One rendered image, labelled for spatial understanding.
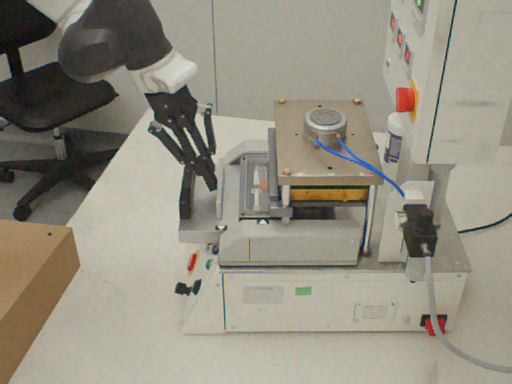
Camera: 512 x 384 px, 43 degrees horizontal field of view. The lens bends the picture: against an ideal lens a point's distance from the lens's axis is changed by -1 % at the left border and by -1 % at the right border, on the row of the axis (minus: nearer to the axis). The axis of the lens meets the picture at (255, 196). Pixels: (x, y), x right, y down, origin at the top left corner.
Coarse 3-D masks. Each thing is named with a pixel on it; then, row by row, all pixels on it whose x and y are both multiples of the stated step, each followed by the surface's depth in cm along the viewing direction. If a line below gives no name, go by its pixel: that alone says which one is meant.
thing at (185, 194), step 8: (184, 168) 129; (192, 168) 129; (184, 176) 127; (192, 176) 128; (184, 184) 125; (192, 184) 127; (184, 192) 123; (184, 200) 121; (184, 208) 121; (184, 216) 122
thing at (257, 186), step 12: (252, 156) 133; (264, 156) 133; (252, 168) 130; (264, 168) 130; (252, 180) 127; (264, 180) 127; (252, 192) 123; (264, 192) 123; (252, 204) 120; (264, 204) 120
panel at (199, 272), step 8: (192, 248) 146; (200, 248) 138; (200, 256) 135; (208, 256) 128; (216, 256) 122; (200, 264) 132; (216, 264) 120; (192, 272) 137; (200, 272) 130; (208, 272) 123; (192, 280) 134; (200, 280) 126; (208, 280) 122; (200, 288) 125; (192, 296) 129; (184, 304) 134; (192, 304) 127; (184, 312) 131; (184, 320) 128
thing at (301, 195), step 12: (300, 192) 115; (312, 192) 115; (324, 192) 115; (336, 192) 115; (348, 192) 115; (360, 192) 115; (300, 204) 117; (312, 204) 117; (324, 204) 117; (336, 204) 117; (348, 204) 117; (360, 204) 117
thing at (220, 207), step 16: (224, 176) 134; (192, 192) 129; (208, 192) 129; (224, 192) 129; (192, 208) 125; (208, 208) 125; (224, 208) 125; (192, 224) 121; (208, 224) 121; (224, 224) 121; (192, 240) 121; (208, 240) 121
